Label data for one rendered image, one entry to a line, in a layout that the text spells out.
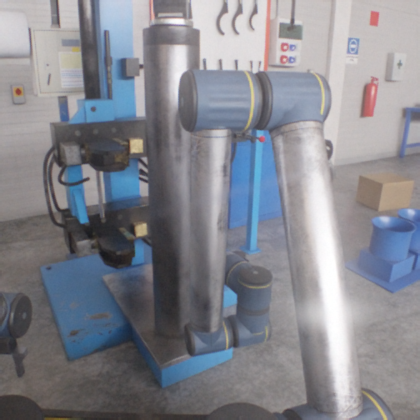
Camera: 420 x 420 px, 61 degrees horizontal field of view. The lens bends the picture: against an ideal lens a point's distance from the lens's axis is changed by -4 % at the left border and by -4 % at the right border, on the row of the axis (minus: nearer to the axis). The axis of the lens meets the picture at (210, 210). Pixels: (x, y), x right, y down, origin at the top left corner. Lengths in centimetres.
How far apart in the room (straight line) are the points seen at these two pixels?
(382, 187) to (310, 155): 317
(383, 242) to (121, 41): 206
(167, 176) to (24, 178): 249
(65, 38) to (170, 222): 145
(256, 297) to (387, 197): 314
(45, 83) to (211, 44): 223
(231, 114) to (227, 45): 352
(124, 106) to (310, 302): 161
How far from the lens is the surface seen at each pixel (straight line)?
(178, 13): 145
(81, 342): 196
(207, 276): 104
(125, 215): 207
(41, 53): 250
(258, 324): 121
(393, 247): 270
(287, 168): 91
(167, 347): 177
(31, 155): 374
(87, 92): 206
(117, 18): 219
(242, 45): 449
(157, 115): 140
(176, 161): 142
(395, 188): 419
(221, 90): 87
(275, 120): 93
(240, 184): 321
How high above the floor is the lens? 132
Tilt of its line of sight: 21 degrees down
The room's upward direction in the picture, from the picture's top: 1 degrees clockwise
